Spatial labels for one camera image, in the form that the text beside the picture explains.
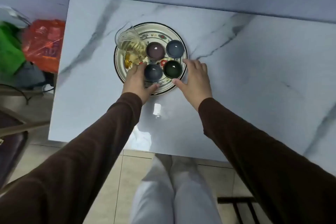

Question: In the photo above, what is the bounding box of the person's right hand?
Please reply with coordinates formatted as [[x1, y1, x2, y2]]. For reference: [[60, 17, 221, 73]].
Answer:
[[171, 58, 213, 112]]

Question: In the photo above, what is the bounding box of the person's left hand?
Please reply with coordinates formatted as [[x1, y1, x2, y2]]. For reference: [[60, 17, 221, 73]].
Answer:
[[121, 62, 160, 106]]

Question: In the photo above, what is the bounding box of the dark blue teacup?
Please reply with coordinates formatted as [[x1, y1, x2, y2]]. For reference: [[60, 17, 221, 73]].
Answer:
[[143, 63, 164, 83]]

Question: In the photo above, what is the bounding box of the dark green teacup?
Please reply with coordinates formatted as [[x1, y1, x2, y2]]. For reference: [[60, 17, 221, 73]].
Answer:
[[163, 59, 183, 79]]

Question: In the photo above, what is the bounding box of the maroon teacup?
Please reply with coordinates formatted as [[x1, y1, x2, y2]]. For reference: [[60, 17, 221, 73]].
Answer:
[[146, 41, 166, 61]]

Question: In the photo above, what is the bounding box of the glass tea pitcher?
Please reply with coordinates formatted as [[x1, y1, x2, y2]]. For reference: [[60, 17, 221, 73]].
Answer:
[[114, 23, 147, 69]]

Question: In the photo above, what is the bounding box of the light blue teacup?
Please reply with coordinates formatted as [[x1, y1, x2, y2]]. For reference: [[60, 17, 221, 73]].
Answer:
[[165, 39, 184, 59]]

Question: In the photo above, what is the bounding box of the floral ceramic tray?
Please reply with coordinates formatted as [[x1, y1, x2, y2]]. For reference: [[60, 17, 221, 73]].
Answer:
[[113, 22, 189, 96]]

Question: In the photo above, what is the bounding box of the person's right forearm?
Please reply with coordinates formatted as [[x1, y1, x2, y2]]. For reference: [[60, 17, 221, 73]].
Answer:
[[198, 97, 336, 224]]

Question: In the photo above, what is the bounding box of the person's left forearm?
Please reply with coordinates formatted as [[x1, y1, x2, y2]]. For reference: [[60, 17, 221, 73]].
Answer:
[[0, 92, 144, 224]]

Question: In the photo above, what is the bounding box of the person's right leg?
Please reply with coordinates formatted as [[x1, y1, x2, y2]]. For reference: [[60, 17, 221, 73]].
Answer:
[[168, 155, 224, 224]]

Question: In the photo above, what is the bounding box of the person's leg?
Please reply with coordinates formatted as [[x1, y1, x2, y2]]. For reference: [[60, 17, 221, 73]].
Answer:
[[130, 153, 175, 224], [168, 155, 224, 224]]

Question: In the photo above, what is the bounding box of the person's left leg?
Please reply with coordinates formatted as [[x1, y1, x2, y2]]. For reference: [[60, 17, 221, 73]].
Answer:
[[130, 153, 175, 224]]

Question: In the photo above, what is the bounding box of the white marble table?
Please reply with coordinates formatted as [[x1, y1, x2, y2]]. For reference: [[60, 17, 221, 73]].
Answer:
[[48, 0, 336, 177]]

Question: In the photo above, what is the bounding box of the orange plastic bag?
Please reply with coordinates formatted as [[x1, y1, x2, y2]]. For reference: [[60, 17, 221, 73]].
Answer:
[[22, 19, 65, 74]]

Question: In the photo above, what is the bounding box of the grey cloth bag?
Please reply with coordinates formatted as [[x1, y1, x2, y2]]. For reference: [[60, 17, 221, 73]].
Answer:
[[14, 61, 53, 88]]

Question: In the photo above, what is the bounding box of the green bag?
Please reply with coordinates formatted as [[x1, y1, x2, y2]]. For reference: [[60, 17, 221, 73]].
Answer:
[[0, 21, 27, 76]]

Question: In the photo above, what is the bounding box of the clear plastic wrap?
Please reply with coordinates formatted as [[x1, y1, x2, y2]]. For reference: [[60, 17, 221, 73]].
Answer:
[[0, 5, 31, 26]]

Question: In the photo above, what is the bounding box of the black cable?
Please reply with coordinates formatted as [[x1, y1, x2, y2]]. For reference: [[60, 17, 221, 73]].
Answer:
[[0, 83, 56, 105]]

